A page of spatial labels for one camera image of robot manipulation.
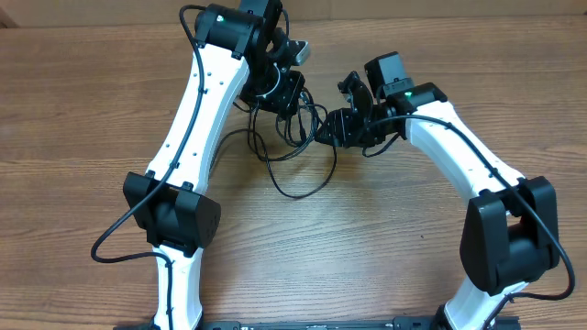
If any thin black USB cable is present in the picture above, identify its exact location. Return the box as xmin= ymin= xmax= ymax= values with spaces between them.
xmin=210 ymin=103 xmax=338 ymax=200

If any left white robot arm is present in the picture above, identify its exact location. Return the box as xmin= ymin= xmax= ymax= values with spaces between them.
xmin=123 ymin=1 xmax=309 ymax=329

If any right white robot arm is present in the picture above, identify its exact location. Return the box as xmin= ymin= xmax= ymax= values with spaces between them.
xmin=316 ymin=52 xmax=560 ymax=329

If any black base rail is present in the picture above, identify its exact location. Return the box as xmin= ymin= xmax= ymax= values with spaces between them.
xmin=196 ymin=314 xmax=522 ymax=330

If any cardboard wall panel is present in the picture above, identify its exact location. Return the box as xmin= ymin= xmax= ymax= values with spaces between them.
xmin=1 ymin=0 xmax=586 ymax=28

